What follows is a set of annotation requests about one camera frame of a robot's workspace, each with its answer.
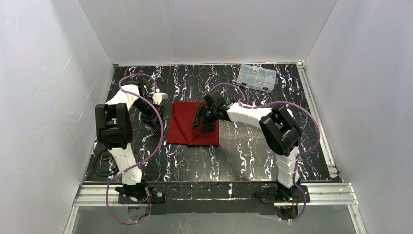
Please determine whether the red cloth napkin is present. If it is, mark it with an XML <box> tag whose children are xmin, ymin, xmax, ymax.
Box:
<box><xmin>167</xmin><ymin>101</ymin><xmax>219</xmax><ymax>147</ymax></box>

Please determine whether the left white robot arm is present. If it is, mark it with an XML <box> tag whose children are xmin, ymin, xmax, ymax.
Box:
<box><xmin>93</xmin><ymin>81</ymin><xmax>167</xmax><ymax>203</ymax></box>

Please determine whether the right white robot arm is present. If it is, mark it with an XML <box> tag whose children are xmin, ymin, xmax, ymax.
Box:
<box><xmin>192</xmin><ymin>91</ymin><xmax>302</xmax><ymax>200</ymax></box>

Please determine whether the clear plastic compartment box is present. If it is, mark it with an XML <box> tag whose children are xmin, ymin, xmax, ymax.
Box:
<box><xmin>236</xmin><ymin>64</ymin><xmax>279</xmax><ymax>92</ymax></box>

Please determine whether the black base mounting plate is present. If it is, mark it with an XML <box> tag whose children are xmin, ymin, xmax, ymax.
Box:
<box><xmin>115</xmin><ymin>181</ymin><xmax>311</xmax><ymax>218</ymax></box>

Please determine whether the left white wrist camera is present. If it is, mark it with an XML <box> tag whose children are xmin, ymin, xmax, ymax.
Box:
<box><xmin>152</xmin><ymin>92</ymin><xmax>168</xmax><ymax>105</ymax></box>

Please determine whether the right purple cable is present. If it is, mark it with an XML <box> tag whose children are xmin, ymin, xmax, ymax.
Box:
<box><xmin>206</xmin><ymin>82</ymin><xmax>321</xmax><ymax>223</ymax></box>

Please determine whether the lower black coiled cable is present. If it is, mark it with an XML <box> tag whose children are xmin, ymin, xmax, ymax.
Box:
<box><xmin>93</xmin><ymin>147</ymin><xmax>122</xmax><ymax>178</ymax></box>

